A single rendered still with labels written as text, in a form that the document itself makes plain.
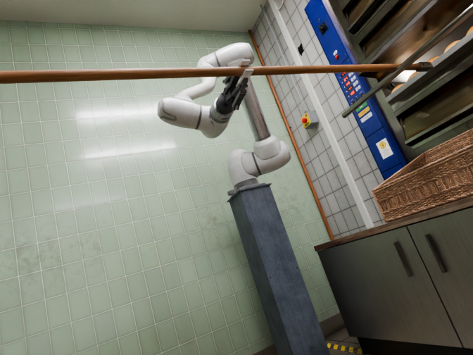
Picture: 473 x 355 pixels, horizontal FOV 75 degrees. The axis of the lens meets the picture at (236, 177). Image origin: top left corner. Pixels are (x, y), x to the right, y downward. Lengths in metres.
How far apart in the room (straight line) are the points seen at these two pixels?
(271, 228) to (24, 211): 1.37
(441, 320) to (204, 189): 1.48
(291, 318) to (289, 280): 0.18
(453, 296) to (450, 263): 0.12
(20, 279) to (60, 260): 0.19
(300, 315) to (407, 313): 0.53
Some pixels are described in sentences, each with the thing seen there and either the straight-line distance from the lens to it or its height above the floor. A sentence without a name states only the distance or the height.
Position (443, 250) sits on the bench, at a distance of 1.34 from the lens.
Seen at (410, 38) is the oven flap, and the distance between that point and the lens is 1.89.
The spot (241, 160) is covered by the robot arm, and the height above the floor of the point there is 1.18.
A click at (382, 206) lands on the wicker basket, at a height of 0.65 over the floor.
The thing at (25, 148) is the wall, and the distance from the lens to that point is 2.23.
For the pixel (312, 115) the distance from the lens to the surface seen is 2.42.
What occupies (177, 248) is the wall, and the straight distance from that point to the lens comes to 2.02.
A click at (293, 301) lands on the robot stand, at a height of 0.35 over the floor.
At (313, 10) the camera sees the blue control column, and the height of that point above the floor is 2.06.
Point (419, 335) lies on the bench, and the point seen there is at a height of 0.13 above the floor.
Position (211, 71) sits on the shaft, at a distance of 1.03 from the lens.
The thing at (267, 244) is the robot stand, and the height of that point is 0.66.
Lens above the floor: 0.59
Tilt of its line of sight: 16 degrees up
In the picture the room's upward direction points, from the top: 18 degrees counter-clockwise
